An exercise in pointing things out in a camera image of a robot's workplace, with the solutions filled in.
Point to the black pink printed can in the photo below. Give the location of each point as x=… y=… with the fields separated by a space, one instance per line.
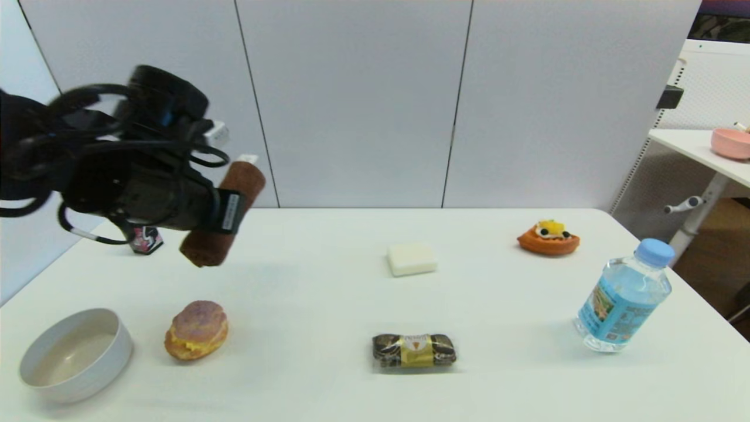
x=146 y=240

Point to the white side table leg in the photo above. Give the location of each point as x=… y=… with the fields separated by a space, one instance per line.
x=697 y=220

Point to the pink topped cream bun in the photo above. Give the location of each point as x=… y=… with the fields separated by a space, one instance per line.
x=197 y=329

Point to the beige round bowl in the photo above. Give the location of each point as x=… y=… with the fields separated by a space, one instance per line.
x=67 y=358

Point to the blue capped water bottle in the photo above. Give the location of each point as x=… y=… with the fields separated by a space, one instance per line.
x=623 y=299

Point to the white square soap block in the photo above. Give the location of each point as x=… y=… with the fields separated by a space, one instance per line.
x=411 y=259

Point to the brown towel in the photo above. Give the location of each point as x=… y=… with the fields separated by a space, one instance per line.
x=205 y=249

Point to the small item in pink bowl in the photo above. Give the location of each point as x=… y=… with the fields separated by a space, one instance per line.
x=742 y=126

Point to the white side table top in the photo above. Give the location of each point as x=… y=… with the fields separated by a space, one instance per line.
x=691 y=145

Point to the labelled black left gripper finger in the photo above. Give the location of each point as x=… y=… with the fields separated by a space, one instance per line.
x=229 y=211

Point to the pink bowl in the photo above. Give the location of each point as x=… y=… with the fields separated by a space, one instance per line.
x=730 y=144

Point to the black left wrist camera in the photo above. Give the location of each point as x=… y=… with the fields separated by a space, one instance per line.
x=167 y=97

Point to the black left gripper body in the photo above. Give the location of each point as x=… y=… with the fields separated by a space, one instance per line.
x=231 y=212

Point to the black pegboard clip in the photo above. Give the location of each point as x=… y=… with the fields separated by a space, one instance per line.
x=669 y=97

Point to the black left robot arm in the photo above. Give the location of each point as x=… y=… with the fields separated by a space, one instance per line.
x=23 y=146

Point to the orange fruit tart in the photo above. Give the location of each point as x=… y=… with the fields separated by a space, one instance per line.
x=548 y=241

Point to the white pegboard panel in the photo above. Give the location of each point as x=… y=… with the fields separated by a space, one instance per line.
x=712 y=82

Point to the wrapped chocolate snack bar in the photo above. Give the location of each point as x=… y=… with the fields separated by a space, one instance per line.
x=414 y=350

